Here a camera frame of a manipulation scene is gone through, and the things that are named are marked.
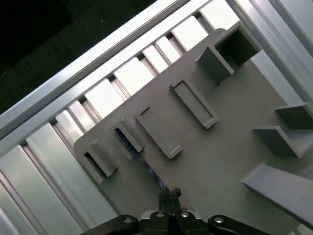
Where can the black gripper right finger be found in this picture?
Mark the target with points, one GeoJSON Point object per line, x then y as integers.
{"type": "Point", "coordinates": [177, 215]}

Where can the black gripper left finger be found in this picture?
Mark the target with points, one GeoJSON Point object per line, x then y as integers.
{"type": "Point", "coordinates": [163, 215]}

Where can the dark RAM stick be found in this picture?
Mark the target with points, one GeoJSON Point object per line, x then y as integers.
{"type": "Point", "coordinates": [151, 170]}

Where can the grey parts rack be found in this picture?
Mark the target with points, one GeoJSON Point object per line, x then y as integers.
{"type": "Point", "coordinates": [220, 147]}

